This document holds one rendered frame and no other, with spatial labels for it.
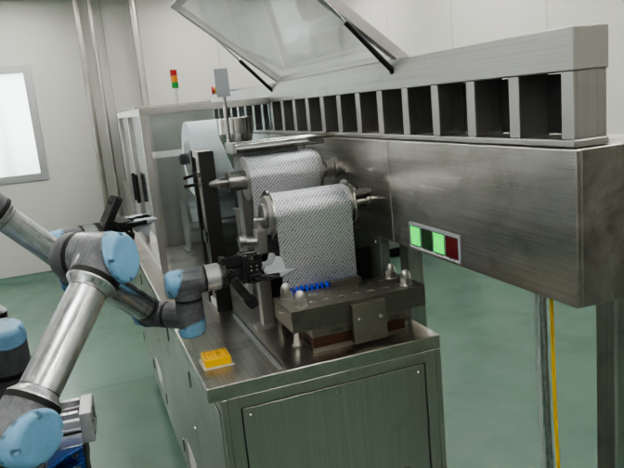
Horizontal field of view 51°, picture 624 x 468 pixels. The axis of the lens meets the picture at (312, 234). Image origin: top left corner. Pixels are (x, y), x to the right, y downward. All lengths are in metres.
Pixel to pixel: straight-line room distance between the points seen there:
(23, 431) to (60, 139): 6.09
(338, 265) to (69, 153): 5.61
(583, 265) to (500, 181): 0.26
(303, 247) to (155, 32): 5.72
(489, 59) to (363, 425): 1.01
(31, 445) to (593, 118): 1.21
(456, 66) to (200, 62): 6.07
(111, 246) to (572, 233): 0.95
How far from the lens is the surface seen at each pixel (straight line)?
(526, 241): 1.41
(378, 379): 1.83
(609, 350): 1.54
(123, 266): 1.53
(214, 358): 1.79
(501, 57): 1.42
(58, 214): 7.40
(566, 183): 1.29
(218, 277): 1.83
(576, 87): 1.28
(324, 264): 1.95
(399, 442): 1.94
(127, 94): 7.37
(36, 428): 1.40
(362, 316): 1.79
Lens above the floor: 1.57
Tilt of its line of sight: 12 degrees down
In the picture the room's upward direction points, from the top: 5 degrees counter-clockwise
